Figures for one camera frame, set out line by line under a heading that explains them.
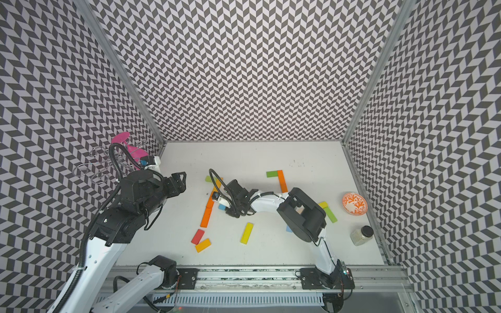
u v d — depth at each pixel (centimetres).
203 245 81
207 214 89
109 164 45
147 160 56
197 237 83
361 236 76
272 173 105
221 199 81
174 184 58
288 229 70
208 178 101
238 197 73
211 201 93
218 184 72
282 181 102
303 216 52
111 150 46
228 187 73
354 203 91
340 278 67
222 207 83
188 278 73
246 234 85
